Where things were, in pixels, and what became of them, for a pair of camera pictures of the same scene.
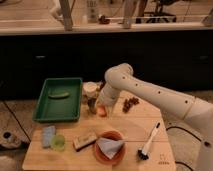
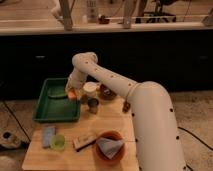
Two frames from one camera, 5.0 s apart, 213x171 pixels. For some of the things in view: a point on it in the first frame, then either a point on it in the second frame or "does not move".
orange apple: x=102 y=111 to x=72 y=95
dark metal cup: x=91 y=101 does not move
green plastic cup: x=58 y=142 does not move
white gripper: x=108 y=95 to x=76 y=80
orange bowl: x=101 y=155 does not move
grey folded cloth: x=109 y=146 does not move
